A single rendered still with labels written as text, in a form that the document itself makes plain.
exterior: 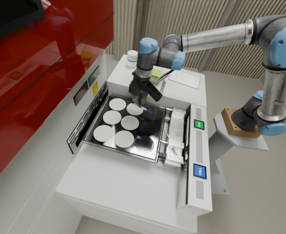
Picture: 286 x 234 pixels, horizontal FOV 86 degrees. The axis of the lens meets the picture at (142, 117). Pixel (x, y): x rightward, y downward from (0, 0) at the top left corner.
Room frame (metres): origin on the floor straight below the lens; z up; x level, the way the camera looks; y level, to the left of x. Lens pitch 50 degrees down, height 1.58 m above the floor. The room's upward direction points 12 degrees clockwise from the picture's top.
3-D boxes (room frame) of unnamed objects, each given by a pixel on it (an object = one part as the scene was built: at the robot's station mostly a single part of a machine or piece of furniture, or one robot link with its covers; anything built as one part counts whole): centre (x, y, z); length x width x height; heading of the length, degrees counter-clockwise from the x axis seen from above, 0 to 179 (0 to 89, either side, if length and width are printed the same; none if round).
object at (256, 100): (0.73, -0.65, 1.04); 0.13 x 0.12 x 0.14; 0
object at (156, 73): (0.84, -0.02, 1.00); 0.07 x 0.07 x 0.07; 78
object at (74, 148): (0.51, 0.27, 0.89); 0.44 x 0.02 x 0.10; 176
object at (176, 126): (0.51, -0.20, 0.87); 0.36 x 0.08 x 0.03; 176
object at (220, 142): (0.75, -0.75, 0.41); 0.51 x 0.44 x 0.82; 95
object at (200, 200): (0.42, -0.30, 0.89); 0.55 x 0.09 x 0.14; 176
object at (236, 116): (0.74, -0.65, 0.93); 0.15 x 0.15 x 0.10
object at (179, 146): (0.43, -0.20, 0.89); 0.08 x 0.03 x 0.03; 86
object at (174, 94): (0.89, -0.06, 0.89); 0.62 x 0.35 x 0.14; 86
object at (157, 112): (0.51, 0.06, 0.90); 0.34 x 0.34 x 0.01; 86
